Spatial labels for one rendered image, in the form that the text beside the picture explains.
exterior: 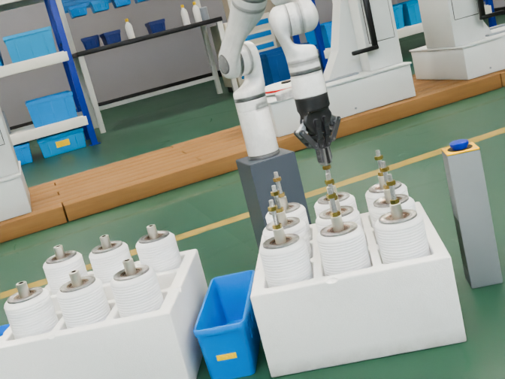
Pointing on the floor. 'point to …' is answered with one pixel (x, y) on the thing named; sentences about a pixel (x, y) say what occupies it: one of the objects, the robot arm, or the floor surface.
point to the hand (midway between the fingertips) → (324, 155)
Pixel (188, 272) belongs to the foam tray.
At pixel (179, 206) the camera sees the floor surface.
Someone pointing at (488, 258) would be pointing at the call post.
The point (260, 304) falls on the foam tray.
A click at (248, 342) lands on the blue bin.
